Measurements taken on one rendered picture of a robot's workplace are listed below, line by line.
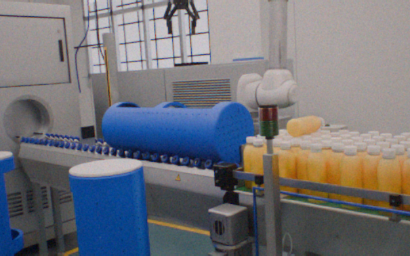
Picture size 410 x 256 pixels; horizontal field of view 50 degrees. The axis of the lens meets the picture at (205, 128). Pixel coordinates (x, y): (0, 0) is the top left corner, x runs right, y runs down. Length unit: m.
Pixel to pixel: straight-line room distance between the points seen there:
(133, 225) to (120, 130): 0.82
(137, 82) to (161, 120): 2.32
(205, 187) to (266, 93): 0.70
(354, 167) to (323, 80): 3.27
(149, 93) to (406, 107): 2.42
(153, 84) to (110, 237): 2.77
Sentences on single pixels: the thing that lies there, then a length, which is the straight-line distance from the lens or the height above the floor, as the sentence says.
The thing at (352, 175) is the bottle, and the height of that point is 1.01.
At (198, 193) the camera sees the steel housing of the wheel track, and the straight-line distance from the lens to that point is 2.03.
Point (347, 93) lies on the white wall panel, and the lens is 4.65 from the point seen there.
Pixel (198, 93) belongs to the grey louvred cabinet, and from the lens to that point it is 3.95.
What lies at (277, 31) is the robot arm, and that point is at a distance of 2.46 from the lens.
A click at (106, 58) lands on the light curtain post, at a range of 3.25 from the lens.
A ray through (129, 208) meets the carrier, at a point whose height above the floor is 0.89.
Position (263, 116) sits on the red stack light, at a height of 1.22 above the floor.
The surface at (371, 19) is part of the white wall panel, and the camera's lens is 4.58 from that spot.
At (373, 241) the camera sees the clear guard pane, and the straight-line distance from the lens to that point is 1.44.
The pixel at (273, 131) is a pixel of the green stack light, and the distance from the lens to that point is 1.40.
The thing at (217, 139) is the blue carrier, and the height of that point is 1.08.
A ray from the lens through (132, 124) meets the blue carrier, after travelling 2.33.
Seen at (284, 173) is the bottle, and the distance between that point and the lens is 1.63.
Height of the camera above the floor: 1.37
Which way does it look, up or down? 7 degrees down
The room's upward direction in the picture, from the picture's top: 4 degrees counter-clockwise
